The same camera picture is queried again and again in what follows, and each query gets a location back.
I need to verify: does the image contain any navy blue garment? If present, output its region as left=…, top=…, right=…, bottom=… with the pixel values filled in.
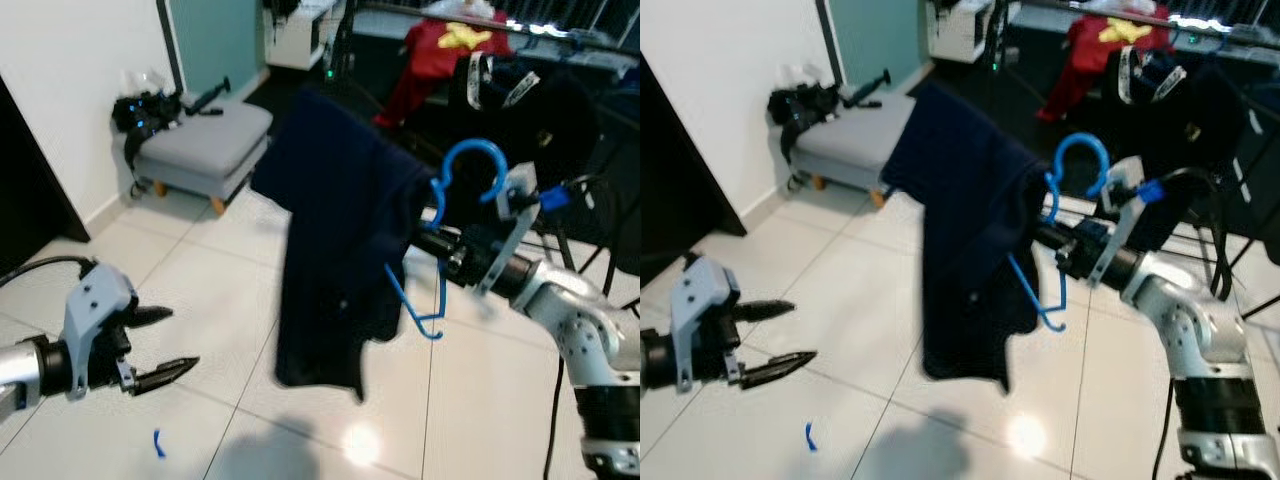
left=250, top=85, right=433, bottom=403
left=880, top=80, right=1051, bottom=393

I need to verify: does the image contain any blue plastic clothes hanger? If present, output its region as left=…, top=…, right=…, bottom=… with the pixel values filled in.
left=1005, top=131, right=1113, bottom=334
left=385, top=137, right=511, bottom=342

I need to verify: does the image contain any black shirt white printed band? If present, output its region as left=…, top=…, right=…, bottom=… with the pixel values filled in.
left=1115, top=45, right=1280, bottom=251
left=447, top=50, right=611, bottom=216

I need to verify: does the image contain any grey upholstered ottoman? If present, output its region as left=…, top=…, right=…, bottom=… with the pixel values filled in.
left=133, top=98, right=274, bottom=218
left=795, top=92, right=926, bottom=209

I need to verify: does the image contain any red garment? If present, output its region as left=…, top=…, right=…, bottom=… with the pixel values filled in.
left=373, top=15, right=513, bottom=129
left=1035, top=12, right=1173, bottom=123

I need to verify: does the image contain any white cabinet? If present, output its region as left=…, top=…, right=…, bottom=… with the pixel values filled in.
left=263, top=0, right=348, bottom=71
left=925, top=0, right=1001, bottom=63

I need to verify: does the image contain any black metal clothes rack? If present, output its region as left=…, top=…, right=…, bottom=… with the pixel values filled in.
left=1000, top=0, right=1280, bottom=321

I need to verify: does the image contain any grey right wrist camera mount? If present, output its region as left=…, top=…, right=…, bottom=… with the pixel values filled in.
left=478, top=163, right=543, bottom=298
left=1088, top=155, right=1153, bottom=288

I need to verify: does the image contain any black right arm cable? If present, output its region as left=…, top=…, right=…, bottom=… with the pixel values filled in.
left=538, top=172, right=641, bottom=301
left=1138, top=168, right=1236, bottom=301

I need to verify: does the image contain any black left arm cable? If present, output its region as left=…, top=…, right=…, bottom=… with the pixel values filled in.
left=0, top=254, right=98, bottom=291

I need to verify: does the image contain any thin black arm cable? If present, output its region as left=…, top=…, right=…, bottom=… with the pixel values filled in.
left=1150, top=375, right=1178, bottom=480
left=543, top=355, right=568, bottom=480

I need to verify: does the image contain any black camera gear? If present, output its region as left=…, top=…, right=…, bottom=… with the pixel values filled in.
left=112, top=76, right=233, bottom=166
left=768, top=70, right=891, bottom=161

